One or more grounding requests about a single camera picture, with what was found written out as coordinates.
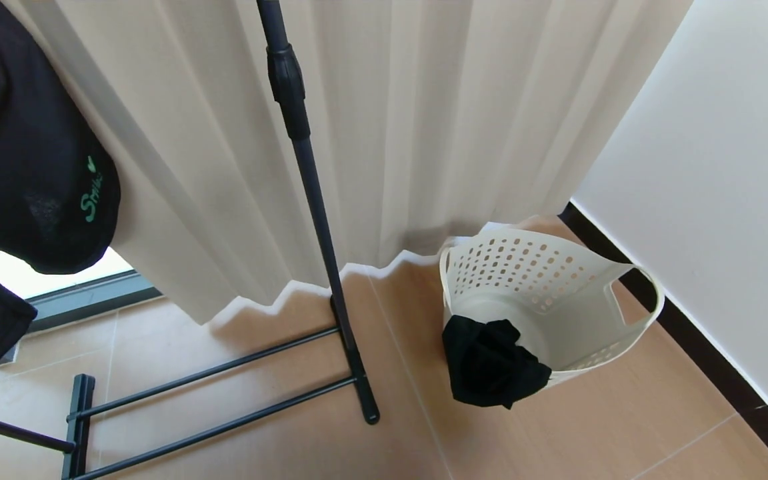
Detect black garment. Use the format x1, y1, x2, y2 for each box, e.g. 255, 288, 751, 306
442, 315, 553, 409

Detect black shorts with white cords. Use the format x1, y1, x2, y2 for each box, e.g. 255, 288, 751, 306
0, 0, 121, 397

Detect black clothes rack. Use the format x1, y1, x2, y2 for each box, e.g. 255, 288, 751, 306
0, 0, 381, 480

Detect white laundry basket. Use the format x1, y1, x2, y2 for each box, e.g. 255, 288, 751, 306
439, 223, 666, 391

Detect beige curtain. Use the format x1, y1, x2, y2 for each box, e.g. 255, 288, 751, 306
1, 0, 695, 327

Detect window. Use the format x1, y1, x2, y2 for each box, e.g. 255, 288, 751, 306
0, 233, 163, 367

